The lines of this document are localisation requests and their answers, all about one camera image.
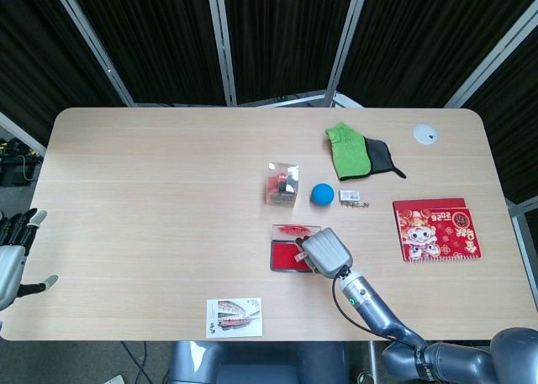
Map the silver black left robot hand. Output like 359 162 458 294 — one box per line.
0 208 59 312

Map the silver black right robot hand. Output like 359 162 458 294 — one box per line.
293 227 354 278

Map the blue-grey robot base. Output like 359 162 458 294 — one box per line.
167 340 350 384

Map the open red ink pad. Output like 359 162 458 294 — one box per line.
269 223 323 273

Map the blue ball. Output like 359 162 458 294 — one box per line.
309 182 335 208

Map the clear plastic box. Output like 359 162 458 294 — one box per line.
263 160 302 209

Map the green microfibre cloth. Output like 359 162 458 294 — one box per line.
324 122 374 182

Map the black floor equipment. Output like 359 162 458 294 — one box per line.
0 136 44 187

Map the dark grey cloth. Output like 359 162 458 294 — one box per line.
363 135 408 180

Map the red spiral calendar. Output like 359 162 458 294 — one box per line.
392 197 483 264

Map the white picture postcard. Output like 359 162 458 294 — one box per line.
205 297 264 339

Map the metal table leg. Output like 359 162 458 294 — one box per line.
367 340 379 384

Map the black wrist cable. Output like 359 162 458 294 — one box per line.
331 266 400 344

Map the white round cable grommet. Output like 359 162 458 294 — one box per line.
412 124 438 146

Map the blue floor cable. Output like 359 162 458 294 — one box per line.
120 340 149 375

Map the grey metal partition post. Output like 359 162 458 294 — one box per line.
325 0 371 108
205 0 239 107
444 1 538 108
48 0 135 108

